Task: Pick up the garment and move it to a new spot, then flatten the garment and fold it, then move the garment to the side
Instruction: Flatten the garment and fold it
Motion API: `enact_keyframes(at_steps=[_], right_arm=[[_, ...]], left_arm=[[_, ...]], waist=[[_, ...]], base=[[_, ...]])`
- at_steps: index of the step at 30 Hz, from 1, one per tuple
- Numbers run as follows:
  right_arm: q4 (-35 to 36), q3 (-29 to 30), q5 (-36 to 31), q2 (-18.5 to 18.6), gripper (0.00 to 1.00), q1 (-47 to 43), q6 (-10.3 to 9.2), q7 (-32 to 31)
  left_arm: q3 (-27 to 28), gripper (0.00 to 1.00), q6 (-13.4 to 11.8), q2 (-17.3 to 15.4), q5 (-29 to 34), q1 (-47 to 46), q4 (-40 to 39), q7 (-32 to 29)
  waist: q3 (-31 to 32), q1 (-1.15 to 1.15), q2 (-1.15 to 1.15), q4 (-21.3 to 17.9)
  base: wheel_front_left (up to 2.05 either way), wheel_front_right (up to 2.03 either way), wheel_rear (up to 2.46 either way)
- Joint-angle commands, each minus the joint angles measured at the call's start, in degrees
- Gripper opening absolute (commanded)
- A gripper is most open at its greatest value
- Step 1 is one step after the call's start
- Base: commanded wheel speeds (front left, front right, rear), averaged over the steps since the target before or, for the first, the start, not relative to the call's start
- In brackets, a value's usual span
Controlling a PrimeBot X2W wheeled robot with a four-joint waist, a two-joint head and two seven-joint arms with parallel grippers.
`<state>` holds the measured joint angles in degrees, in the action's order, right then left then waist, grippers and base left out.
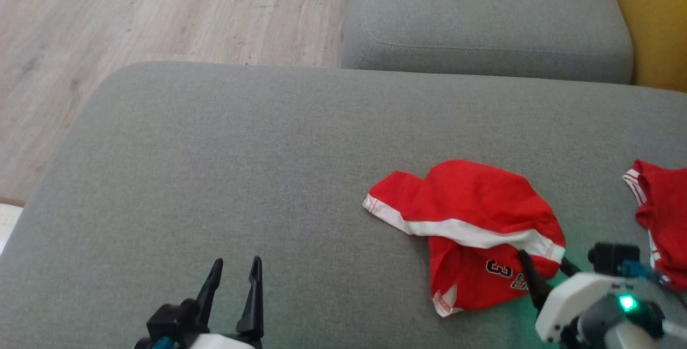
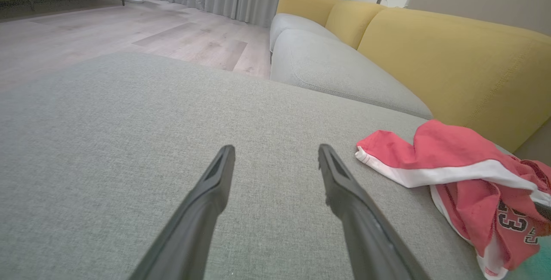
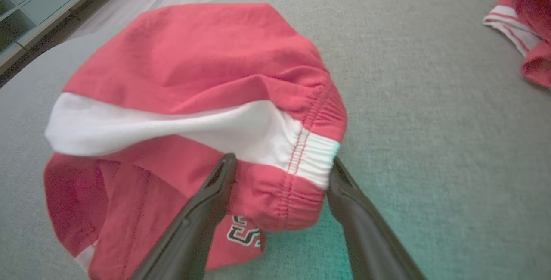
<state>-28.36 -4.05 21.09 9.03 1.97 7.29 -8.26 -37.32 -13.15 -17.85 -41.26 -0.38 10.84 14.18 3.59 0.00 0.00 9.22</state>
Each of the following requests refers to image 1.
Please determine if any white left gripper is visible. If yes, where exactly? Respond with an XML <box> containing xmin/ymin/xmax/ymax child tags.
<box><xmin>182</xmin><ymin>256</ymin><xmax>264</xmax><ymax>349</ymax></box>

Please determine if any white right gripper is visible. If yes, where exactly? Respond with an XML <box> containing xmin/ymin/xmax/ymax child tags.
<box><xmin>517</xmin><ymin>249</ymin><xmax>635</xmax><ymax>346</ymax></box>

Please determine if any red numbered shorts white band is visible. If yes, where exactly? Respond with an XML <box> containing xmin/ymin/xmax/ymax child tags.
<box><xmin>362</xmin><ymin>158</ymin><xmax>567</xmax><ymax>318</ymax></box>

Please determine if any red garment with striped trim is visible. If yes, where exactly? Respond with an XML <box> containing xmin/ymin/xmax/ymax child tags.
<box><xmin>622</xmin><ymin>159</ymin><xmax>687</xmax><ymax>292</ymax></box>

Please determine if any large grey sofa chaise cushion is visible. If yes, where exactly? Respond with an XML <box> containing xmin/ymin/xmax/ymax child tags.
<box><xmin>0</xmin><ymin>61</ymin><xmax>687</xmax><ymax>349</ymax></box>

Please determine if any white floor mat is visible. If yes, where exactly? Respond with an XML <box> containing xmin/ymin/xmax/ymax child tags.
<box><xmin>0</xmin><ymin>198</ymin><xmax>26</xmax><ymax>257</ymax></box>

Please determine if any grey sofa seat cushion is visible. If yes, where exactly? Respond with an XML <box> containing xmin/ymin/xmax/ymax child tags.
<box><xmin>341</xmin><ymin>0</ymin><xmax>635</xmax><ymax>85</ymax></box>

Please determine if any large yellow sofa back cushion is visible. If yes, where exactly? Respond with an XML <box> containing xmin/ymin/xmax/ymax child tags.
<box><xmin>600</xmin><ymin>0</ymin><xmax>687</xmax><ymax>93</ymax></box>

